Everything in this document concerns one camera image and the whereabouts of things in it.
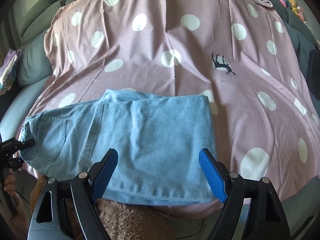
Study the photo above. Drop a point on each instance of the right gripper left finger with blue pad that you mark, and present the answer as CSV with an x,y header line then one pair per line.
x,y
51,220

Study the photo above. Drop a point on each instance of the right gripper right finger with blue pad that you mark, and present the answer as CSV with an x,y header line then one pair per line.
x,y
266,218

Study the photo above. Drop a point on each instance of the light blue denim pants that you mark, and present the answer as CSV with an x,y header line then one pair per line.
x,y
158,140

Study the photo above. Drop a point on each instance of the person's left hand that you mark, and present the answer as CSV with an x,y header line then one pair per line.
x,y
9,184

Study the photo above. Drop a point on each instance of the brown fuzzy blanket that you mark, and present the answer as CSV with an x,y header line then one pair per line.
x,y
121,221

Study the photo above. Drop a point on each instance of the purple patterned cushion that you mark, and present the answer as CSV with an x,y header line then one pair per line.
x,y
9,70

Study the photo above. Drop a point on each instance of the teal blue pillow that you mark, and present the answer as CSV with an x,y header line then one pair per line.
x,y
33,64

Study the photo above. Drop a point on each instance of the green padded headboard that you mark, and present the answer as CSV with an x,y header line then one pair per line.
x,y
39,18

